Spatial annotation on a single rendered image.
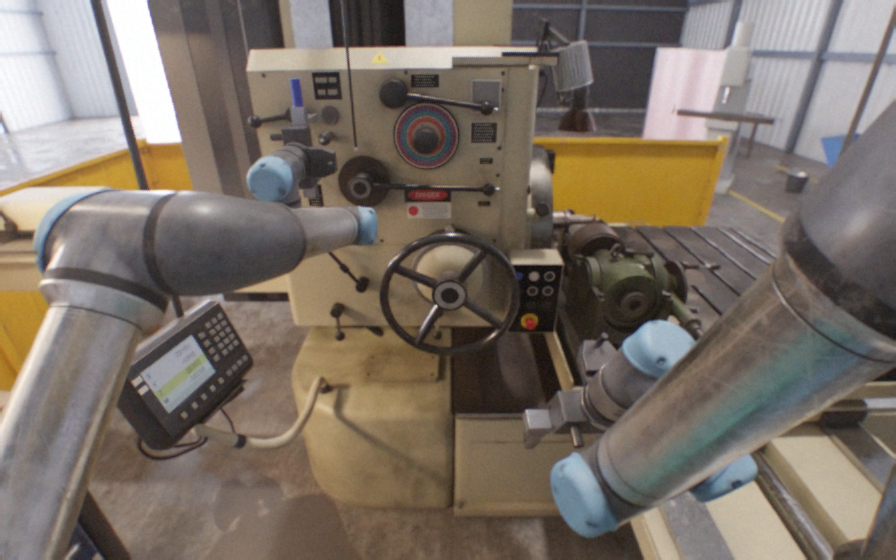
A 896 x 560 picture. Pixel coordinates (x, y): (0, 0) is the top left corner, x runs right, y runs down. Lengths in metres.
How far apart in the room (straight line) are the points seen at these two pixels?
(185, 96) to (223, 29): 0.32
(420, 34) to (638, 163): 2.60
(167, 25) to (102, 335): 1.76
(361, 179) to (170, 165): 3.32
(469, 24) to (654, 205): 2.78
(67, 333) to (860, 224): 0.58
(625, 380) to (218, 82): 1.89
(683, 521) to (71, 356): 1.42
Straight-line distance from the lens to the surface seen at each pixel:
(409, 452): 1.98
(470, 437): 1.91
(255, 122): 1.30
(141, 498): 2.74
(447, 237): 1.07
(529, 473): 2.10
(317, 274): 1.45
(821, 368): 0.29
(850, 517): 1.83
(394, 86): 1.18
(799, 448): 1.96
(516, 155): 1.27
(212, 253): 0.50
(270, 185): 0.85
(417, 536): 2.21
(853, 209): 0.25
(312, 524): 2.32
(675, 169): 4.21
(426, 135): 1.15
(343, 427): 1.92
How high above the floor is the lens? 1.90
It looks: 28 degrees down
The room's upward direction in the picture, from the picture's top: straight up
